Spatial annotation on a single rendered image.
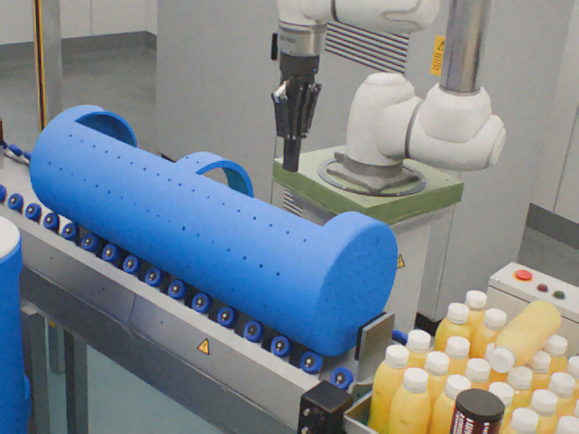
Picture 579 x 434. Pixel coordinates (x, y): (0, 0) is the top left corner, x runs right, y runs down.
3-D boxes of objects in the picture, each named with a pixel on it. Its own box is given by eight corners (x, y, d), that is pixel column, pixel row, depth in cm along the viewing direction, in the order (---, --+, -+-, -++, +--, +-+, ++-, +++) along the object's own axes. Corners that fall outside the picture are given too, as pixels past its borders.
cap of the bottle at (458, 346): (469, 347, 158) (471, 339, 157) (466, 358, 154) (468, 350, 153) (448, 342, 159) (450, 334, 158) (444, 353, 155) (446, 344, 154)
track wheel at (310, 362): (309, 347, 171) (305, 345, 169) (327, 357, 169) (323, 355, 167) (298, 368, 171) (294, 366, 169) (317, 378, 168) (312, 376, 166)
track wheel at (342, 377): (339, 363, 167) (335, 362, 165) (358, 374, 164) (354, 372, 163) (328, 385, 166) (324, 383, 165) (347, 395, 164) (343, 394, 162)
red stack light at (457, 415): (465, 410, 119) (469, 386, 117) (507, 432, 115) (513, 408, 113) (441, 431, 114) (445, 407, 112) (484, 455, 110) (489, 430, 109)
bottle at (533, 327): (555, 296, 157) (514, 337, 144) (567, 330, 158) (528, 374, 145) (520, 301, 162) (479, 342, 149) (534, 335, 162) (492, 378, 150)
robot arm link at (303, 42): (268, 18, 159) (265, 51, 161) (306, 29, 154) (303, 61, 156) (299, 13, 165) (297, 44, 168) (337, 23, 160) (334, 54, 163)
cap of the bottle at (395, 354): (398, 351, 155) (399, 342, 154) (412, 362, 152) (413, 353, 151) (381, 356, 153) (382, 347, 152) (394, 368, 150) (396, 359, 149)
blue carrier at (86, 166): (118, 201, 234) (124, 99, 223) (385, 333, 185) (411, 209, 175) (26, 223, 212) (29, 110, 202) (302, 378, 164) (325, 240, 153)
